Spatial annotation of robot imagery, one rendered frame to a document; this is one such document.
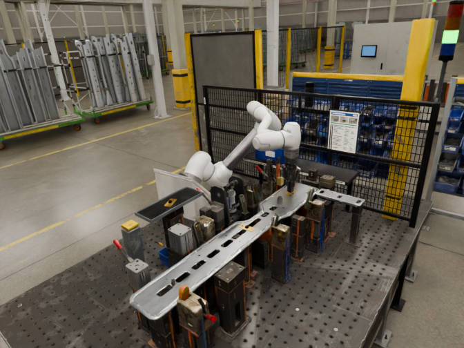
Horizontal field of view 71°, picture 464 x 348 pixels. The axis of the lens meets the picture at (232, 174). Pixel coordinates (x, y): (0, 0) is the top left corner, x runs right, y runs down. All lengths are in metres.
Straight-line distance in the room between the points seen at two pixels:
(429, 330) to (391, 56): 6.53
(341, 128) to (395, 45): 6.08
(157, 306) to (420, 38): 1.97
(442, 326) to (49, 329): 2.51
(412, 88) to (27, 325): 2.49
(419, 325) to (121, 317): 2.05
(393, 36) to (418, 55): 6.16
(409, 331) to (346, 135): 1.44
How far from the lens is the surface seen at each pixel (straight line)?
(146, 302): 1.46
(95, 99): 9.46
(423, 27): 2.28
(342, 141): 2.47
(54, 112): 8.81
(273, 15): 6.33
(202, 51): 4.68
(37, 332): 1.99
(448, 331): 2.93
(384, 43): 8.48
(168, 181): 2.50
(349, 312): 1.83
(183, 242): 1.63
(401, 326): 2.84
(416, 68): 2.30
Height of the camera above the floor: 1.99
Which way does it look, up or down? 24 degrees down
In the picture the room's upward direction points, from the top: 3 degrees counter-clockwise
